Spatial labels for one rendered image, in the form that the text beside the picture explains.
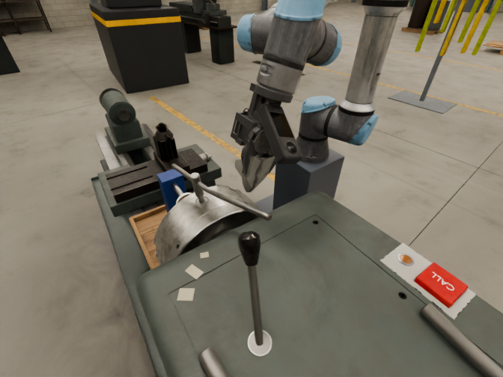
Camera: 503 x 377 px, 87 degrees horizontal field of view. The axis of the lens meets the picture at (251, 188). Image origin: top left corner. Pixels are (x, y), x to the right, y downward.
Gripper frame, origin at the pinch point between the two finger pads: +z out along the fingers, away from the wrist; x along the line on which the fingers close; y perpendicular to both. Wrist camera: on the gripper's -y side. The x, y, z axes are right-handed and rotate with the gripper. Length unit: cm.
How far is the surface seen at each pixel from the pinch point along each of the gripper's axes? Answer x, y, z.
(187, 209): 7.1, 12.0, 12.9
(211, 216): 4.1, 5.8, 10.9
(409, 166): -291, 69, 39
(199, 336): 17.9, -17.8, 13.8
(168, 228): 11.2, 12.4, 18.2
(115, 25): -75, 487, 2
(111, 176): 10, 79, 41
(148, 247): 5, 37, 49
